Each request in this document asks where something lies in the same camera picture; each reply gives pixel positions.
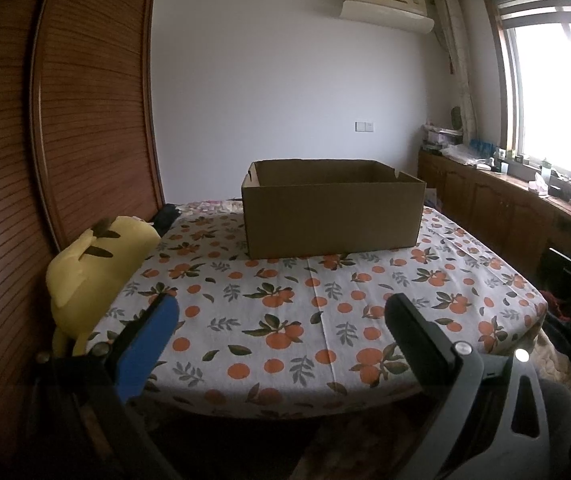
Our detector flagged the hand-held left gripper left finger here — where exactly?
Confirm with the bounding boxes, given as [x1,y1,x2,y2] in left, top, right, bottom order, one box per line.
[25,293,182,480]

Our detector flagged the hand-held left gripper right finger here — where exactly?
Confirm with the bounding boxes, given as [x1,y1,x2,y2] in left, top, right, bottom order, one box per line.
[384,293,552,480]

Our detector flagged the brown cardboard box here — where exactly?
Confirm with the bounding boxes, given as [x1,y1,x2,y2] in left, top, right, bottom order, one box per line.
[241,159,427,260]

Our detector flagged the red cloth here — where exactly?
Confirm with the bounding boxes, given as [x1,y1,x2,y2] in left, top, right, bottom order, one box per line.
[540,290,571,321]

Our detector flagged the yellow plush toy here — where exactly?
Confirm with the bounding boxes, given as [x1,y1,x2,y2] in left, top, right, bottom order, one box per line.
[46,215,162,356]

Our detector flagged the wooden cabinet row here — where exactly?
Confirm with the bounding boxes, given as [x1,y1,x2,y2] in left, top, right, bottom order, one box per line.
[418,150,571,281]

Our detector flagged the orange fruit print bed sheet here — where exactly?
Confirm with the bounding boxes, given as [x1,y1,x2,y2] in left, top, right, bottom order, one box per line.
[82,202,549,418]

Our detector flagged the black cloth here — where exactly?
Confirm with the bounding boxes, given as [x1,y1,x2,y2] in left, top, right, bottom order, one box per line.
[152,203,183,233]

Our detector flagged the clear plastic bags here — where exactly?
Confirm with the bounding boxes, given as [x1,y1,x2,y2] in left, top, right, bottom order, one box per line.
[440,143,491,168]

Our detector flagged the wooden framed window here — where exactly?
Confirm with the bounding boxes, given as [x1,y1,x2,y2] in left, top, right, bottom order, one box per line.
[483,0,571,196]

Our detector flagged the stack of storage boxes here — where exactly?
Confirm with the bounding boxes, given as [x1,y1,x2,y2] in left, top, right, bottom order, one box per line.
[423,124,465,155]

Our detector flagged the pale patterned curtain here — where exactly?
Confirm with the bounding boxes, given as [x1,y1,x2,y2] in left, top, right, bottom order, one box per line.
[433,0,476,133]

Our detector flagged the wooden slatted wardrobe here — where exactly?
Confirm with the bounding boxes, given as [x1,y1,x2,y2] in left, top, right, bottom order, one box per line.
[0,0,166,361]

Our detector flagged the white wall air conditioner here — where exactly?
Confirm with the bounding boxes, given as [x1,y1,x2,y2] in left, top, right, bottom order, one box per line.
[340,0,435,36]

